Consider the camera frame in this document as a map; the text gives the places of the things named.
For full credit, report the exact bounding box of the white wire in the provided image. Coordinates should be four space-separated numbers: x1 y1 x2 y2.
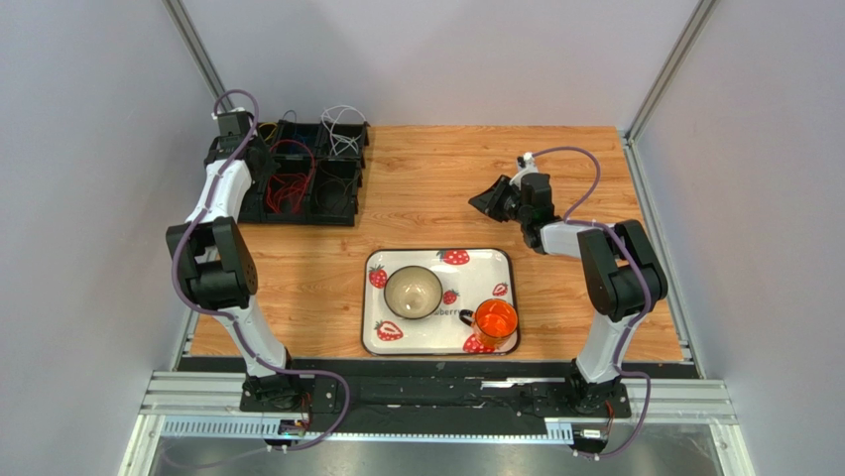
320 104 368 143
328 128 364 159

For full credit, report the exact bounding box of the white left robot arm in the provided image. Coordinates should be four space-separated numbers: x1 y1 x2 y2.
166 111 302 402

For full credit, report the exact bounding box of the beige ceramic bowl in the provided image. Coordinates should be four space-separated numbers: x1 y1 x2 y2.
383 266 444 320

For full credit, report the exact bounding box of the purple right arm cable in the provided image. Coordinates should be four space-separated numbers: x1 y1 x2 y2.
531 145 655 461

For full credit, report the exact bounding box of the blue wire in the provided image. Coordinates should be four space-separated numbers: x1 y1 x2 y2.
287 108 319 150

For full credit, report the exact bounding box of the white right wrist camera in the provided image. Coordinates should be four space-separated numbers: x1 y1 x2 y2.
510 152 539 188

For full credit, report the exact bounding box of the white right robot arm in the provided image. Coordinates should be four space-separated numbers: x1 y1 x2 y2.
468 173 668 386

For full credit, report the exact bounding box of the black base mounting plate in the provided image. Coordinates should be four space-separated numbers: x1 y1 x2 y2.
238 358 633 437

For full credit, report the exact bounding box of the black compartment storage bin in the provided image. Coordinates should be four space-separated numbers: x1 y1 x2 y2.
238 120 369 227

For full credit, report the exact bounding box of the strawberry print white tray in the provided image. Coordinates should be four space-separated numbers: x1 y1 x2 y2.
361 248 520 356

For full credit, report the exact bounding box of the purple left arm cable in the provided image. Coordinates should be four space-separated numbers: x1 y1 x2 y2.
158 88 352 471

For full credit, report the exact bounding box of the black thin wire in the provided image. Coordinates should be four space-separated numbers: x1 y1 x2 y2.
315 173 358 212

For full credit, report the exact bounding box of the aluminium frame rail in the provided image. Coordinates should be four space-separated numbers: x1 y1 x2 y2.
120 372 754 475

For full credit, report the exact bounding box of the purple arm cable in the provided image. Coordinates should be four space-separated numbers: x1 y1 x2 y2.
531 145 655 461
158 88 352 471

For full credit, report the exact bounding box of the orange translucent mug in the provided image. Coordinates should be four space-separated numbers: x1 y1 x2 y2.
458 298 519 354

